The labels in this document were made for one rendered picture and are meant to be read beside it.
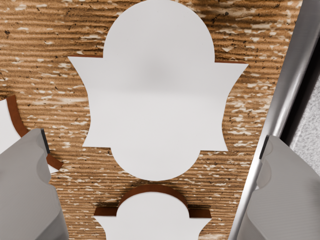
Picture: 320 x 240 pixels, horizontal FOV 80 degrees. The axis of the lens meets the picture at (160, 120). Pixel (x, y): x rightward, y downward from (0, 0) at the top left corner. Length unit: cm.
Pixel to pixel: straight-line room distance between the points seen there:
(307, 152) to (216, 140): 12
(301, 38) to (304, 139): 10
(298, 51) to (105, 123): 17
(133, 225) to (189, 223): 6
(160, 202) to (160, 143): 7
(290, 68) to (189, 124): 10
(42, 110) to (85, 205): 12
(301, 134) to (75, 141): 22
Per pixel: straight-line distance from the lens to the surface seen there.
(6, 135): 20
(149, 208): 22
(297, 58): 20
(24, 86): 19
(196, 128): 16
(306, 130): 24
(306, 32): 20
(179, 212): 22
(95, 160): 20
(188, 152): 17
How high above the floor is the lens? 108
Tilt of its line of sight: 64 degrees down
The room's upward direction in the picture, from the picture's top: 179 degrees clockwise
